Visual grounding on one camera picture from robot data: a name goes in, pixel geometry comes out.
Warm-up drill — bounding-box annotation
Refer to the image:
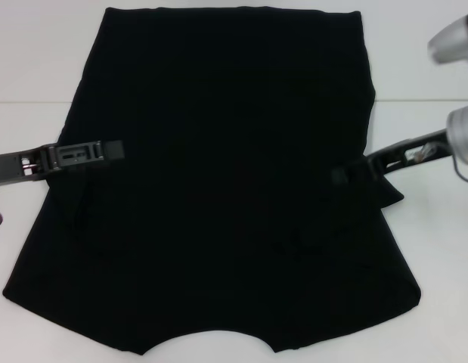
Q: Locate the thin dark right arm cable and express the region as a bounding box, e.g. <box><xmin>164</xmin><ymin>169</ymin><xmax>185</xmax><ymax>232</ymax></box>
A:
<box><xmin>451</xmin><ymin>158</ymin><xmax>468</xmax><ymax>187</ymax></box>

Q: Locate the black t-shirt with white print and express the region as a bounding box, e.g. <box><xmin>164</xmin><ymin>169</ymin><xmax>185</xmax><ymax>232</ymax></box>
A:
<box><xmin>2</xmin><ymin>5</ymin><xmax>422</xmax><ymax>358</ymax></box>

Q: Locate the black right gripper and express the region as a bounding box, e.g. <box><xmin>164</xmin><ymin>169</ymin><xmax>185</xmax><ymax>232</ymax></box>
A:
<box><xmin>331</xmin><ymin>128</ymin><xmax>452</xmax><ymax>187</ymax></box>

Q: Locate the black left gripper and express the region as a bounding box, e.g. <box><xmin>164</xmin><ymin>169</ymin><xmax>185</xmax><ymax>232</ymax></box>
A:
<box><xmin>0</xmin><ymin>139</ymin><xmax>126</xmax><ymax>188</ymax></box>

